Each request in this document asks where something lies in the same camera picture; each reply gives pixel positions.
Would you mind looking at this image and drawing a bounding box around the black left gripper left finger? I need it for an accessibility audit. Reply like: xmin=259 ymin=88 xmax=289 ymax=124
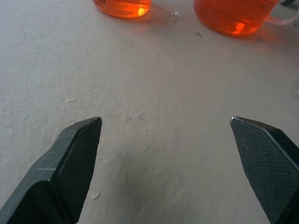
xmin=0 ymin=116 xmax=103 ymax=224

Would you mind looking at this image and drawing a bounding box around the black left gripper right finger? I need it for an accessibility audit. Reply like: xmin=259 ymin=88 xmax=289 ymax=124
xmin=230 ymin=116 xmax=299 ymax=224

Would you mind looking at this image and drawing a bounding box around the handled glass mug orange liquid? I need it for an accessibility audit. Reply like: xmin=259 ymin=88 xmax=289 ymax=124
xmin=193 ymin=0 xmax=299 ymax=37

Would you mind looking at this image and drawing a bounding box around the glass beaker with orange liquid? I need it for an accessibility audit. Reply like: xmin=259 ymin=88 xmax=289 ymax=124
xmin=92 ymin=0 xmax=152 ymax=18

